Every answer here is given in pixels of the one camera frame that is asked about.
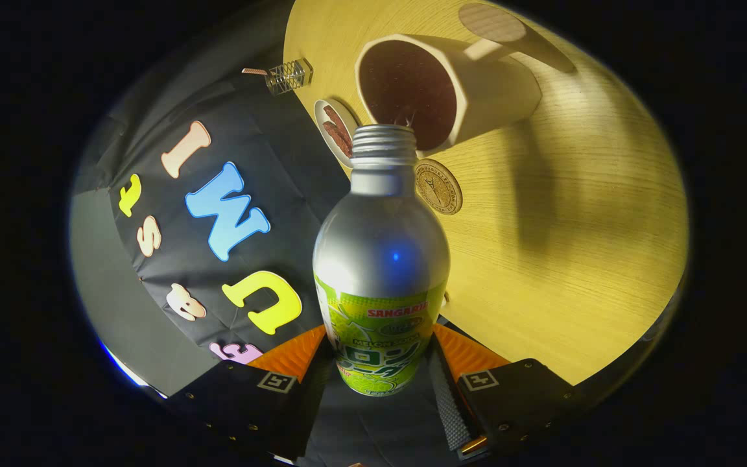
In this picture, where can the silver green juice bottle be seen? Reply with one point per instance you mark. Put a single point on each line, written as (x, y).
(380, 246)

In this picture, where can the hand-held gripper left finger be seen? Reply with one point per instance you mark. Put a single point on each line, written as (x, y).
(283, 350)

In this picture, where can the round cork coaster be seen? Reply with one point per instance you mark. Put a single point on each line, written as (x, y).
(440, 189)

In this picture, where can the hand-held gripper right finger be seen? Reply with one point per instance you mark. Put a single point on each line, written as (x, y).
(451, 415)

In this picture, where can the wooden table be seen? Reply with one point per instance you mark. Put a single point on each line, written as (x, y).
(574, 259)

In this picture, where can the white oval plate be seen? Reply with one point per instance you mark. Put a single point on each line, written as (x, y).
(319, 115)

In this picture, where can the pink straw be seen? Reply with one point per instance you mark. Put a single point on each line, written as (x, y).
(254, 71)

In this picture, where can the red meat piece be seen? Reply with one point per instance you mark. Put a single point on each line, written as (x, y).
(336, 120)
(340, 141)

